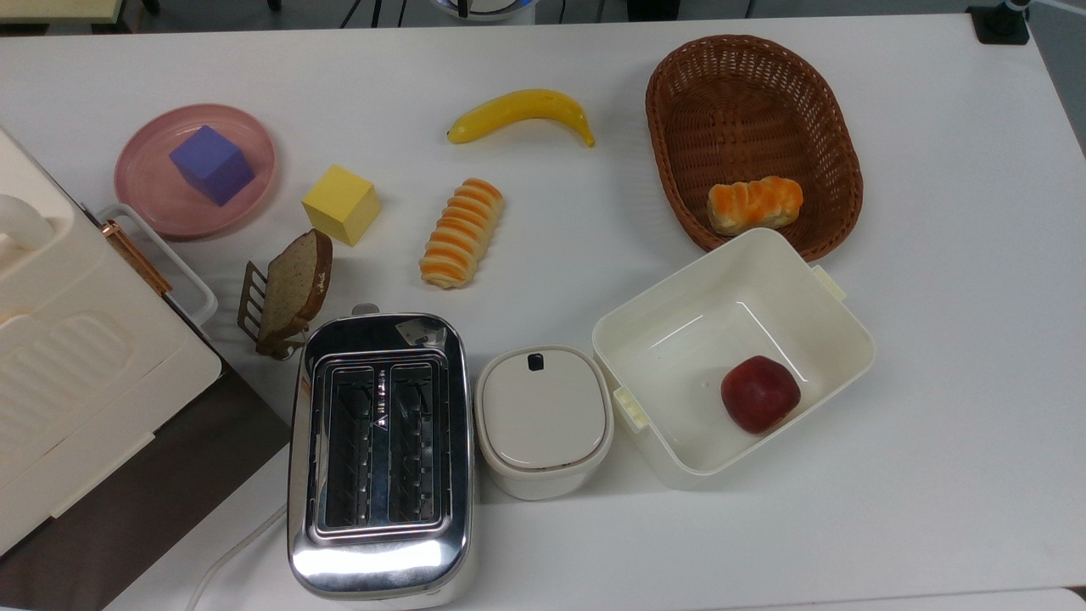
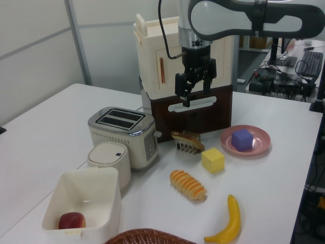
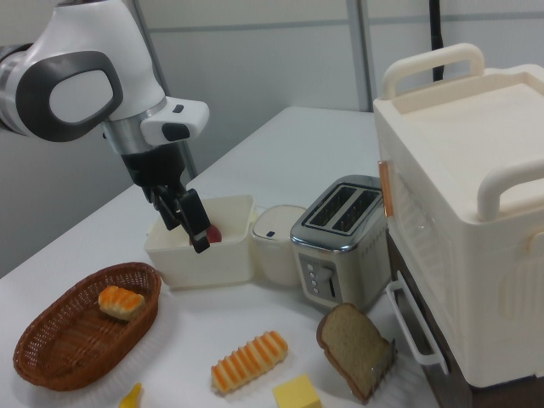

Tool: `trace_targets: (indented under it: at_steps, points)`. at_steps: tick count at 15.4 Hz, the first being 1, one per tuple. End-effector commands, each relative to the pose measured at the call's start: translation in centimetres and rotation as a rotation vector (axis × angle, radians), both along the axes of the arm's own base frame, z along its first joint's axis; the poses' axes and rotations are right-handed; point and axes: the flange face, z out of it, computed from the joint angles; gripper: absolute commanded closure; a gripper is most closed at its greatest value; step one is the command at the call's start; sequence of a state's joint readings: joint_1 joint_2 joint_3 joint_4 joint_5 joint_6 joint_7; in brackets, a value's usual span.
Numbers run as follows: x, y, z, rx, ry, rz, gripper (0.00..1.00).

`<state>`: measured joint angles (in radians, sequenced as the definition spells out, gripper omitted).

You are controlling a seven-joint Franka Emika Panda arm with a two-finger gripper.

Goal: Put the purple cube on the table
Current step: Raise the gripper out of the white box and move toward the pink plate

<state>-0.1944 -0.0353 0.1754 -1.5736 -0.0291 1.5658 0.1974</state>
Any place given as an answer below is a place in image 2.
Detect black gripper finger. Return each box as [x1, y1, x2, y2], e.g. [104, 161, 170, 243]
[175, 72, 198, 108]
[202, 58, 217, 94]

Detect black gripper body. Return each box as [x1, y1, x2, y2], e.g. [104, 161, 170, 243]
[181, 45, 213, 77]

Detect purple cube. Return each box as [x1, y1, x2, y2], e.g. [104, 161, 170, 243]
[231, 129, 254, 152]

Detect yellow cube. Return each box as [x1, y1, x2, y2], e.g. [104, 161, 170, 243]
[201, 147, 225, 174]

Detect dark brown drawer unit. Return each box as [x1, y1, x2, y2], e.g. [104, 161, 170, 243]
[139, 76, 234, 143]

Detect cream toy cabinet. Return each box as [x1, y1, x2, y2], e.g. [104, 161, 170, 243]
[132, 14, 235, 100]

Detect grey office desk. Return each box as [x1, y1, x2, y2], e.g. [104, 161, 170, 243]
[237, 39, 325, 102]

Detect brown bread slice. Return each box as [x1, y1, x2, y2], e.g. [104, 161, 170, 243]
[171, 131, 206, 150]

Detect metal toast rack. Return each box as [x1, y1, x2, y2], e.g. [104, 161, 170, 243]
[175, 130, 203, 155]

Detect black electronics box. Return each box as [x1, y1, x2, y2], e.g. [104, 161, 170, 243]
[248, 67, 317, 99]

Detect black monitor stand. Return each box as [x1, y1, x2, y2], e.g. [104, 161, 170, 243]
[267, 37, 298, 67]

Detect pink plate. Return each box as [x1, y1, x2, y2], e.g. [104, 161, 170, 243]
[220, 124, 271, 156]

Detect cream chrome toaster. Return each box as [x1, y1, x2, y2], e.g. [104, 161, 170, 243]
[87, 106, 162, 171]

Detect orange striped bread roll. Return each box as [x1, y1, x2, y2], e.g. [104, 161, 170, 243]
[169, 169, 208, 203]

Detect cream lidded bin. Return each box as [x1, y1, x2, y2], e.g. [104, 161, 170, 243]
[87, 141, 132, 191]

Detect black keyboard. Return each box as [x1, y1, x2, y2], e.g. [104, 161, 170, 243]
[296, 50, 323, 77]

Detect yellow banana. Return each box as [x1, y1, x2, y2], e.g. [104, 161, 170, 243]
[203, 194, 241, 243]

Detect white square container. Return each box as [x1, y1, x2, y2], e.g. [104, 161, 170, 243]
[42, 166, 121, 243]

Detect brown wicker basket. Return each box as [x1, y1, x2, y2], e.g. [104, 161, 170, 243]
[104, 228, 198, 244]

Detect red apple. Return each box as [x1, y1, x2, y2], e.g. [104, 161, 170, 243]
[58, 212, 86, 230]

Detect white drawer handle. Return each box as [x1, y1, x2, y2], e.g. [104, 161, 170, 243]
[168, 96, 218, 113]

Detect copper cabinet door handle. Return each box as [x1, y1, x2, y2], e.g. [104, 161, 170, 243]
[158, 57, 166, 84]

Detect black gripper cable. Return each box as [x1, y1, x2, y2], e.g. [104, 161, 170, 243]
[157, 0, 187, 60]

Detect black cable strap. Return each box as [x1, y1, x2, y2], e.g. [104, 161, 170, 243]
[251, 0, 268, 36]

